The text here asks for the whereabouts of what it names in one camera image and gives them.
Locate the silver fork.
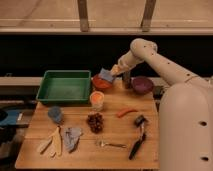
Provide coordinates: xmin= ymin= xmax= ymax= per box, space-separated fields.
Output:
xmin=96 ymin=141 xmax=127 ymax=148

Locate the green plastic tray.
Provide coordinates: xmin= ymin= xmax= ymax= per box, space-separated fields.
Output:
xmin=36 ymin=70 xmax=91 ymax=104

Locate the blue sponge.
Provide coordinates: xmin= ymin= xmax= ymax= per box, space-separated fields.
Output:
xmin=98 ymin=68 xmax=115 ymax=83

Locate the dark cylindrical shaker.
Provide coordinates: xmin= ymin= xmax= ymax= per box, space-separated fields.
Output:
xmin=122 ymin=71 xmax=131 ymax=89

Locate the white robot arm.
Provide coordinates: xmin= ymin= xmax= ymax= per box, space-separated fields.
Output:
xmin=112 ymin=38 xmax=213 ymax=171

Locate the black dish brush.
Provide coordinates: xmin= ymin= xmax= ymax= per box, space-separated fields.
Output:
xmin=129 ymin=115 xmax=148 ymax=160

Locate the red bowl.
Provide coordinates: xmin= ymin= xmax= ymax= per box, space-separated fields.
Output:
xmin=92 ymin=74 xmax=112 ymax=90

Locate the clear cup with orange content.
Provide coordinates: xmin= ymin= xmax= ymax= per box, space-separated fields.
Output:
xmin=90 ymin=91 xmax=104 ymax=111

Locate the purple bowl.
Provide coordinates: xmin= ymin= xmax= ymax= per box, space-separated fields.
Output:
xmin=131 ymin=76 xmax=154 ymax=95

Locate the bunch of red grapes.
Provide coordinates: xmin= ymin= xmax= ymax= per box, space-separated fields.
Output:
xmin=87 ymin=113 xmax=103 ymax=133

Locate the blue cup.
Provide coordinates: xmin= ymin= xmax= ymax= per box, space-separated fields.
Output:
xmin=48 ymin=106 xmax=62 ymax=124

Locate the blue object at left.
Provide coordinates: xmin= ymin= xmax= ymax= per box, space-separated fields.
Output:
xmin=0 ymin=110 xmax=22 ymax=126

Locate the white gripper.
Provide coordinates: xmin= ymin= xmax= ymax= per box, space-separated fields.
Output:
xmin=110 ymin=51 xmax=140 ymax=76

